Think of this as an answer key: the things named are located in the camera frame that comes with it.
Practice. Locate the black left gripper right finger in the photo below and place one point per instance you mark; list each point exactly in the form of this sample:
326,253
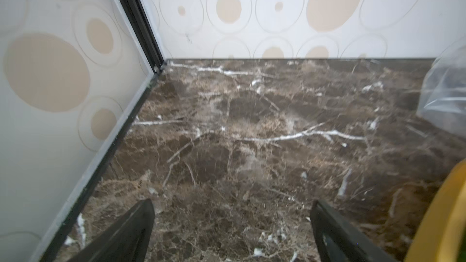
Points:
337,240

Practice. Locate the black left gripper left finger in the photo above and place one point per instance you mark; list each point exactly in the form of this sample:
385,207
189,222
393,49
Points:
126,240

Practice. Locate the crumpled clear plastic bag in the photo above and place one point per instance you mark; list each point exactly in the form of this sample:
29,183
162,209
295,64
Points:
442,101

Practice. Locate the yellow plastic tray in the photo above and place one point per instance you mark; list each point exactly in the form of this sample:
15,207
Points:
441,236

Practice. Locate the black corner frame post left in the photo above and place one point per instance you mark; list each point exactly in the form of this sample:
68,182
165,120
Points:
138,18

